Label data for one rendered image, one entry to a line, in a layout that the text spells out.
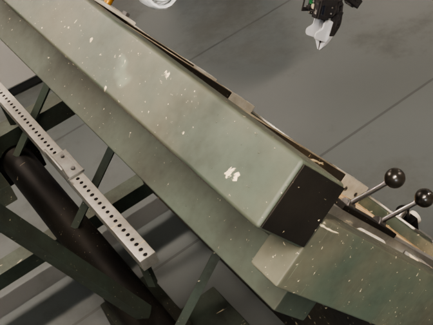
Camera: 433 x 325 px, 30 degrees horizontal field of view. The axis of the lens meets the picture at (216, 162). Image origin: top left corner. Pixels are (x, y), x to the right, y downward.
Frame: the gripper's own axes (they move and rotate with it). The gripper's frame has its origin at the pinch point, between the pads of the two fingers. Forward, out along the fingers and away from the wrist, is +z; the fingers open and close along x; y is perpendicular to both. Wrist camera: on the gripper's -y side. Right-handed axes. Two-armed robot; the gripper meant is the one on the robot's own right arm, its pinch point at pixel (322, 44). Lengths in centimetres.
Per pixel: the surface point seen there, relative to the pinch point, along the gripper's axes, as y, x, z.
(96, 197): 47, -31, 57
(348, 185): -4.8, 18.2, 34.9
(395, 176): 44, 70, -4
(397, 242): 33, 67, 15
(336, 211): 53, 67, 4
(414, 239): -12, 40, 41
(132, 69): 91, 54, -21
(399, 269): 64, 91, -3
